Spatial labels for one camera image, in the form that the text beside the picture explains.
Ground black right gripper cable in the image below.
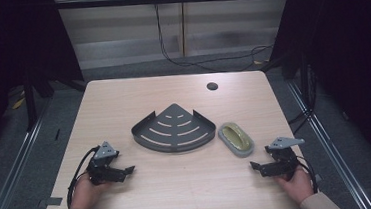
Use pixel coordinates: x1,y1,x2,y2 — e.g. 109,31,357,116
296,153,320,196

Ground dark curtain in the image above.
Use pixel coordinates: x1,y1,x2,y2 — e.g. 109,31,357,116
265,0,371,178
0,0,91,160

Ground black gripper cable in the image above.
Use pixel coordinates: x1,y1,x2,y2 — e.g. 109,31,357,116
296,153,320,196
62,145,106,209

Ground person's right hand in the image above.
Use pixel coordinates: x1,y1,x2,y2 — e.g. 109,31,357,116
273,166,316,208

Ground long black floor cable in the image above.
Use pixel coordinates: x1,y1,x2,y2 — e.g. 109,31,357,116
153,0,276,78

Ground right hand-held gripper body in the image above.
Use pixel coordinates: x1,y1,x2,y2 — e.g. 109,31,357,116
264,134,309,180

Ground yellow floor tape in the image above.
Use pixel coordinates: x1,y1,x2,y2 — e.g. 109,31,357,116
9,90,27,111

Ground black round table grommet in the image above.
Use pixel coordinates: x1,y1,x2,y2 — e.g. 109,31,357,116
206,81,220,93

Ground person's left hand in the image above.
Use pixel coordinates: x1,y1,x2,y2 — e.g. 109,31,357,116
67,172,113,209

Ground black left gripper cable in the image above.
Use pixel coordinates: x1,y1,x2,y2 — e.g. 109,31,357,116
62,145,106,209

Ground grey and green soap dish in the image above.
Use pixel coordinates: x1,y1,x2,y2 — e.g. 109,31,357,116
216,119,257,160

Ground dark grey metal corner shelf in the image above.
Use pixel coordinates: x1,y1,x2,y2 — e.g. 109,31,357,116
128,99,219,157

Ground grey tape strip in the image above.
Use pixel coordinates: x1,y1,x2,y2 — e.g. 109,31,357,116
38,195,64,208

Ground aluminium floor rail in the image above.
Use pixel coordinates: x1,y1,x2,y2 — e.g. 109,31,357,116
285,73,371,209
0,94,62,209

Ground black metal stand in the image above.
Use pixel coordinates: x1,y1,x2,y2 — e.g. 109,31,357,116
21,75,40,133

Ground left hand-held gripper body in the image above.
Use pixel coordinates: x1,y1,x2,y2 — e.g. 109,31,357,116
84,140,124,187

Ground black cables by curtain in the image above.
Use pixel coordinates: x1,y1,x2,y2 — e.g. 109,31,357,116
282,63,322,137

